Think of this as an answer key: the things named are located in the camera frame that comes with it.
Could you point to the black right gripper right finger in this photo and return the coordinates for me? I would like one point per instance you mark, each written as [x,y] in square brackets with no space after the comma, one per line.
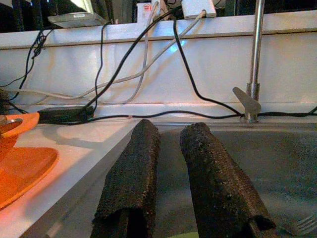
[215,188]

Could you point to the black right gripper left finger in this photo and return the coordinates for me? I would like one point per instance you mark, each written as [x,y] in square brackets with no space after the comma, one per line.
[131,178]

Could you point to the orange plastic plate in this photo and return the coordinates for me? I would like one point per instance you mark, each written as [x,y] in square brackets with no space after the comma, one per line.
[24,173]

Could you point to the orange plastic bowl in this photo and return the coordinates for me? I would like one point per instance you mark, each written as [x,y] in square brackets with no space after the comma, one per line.
[27,121]

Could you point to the green plate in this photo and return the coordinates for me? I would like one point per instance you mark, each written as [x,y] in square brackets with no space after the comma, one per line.
[185,235]

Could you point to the stainless steel sink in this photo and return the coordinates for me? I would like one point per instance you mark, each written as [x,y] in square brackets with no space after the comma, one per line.
[272,161]

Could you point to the black power brick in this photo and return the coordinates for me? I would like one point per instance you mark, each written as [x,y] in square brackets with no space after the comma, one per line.
[64,114]

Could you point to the metal fork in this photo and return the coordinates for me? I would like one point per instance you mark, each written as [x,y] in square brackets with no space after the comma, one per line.
[307,224]

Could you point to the chrome gooseneck faucet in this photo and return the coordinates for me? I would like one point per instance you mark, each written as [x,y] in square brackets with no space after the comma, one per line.
[256,49]

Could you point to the white adapter red print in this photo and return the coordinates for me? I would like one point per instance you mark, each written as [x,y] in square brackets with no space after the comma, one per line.
[147,12]

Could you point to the silver flat device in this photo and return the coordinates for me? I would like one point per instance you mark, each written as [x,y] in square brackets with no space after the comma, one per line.
[74,19]

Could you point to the white charger block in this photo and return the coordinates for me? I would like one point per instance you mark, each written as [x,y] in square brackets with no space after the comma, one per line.
[198,8]

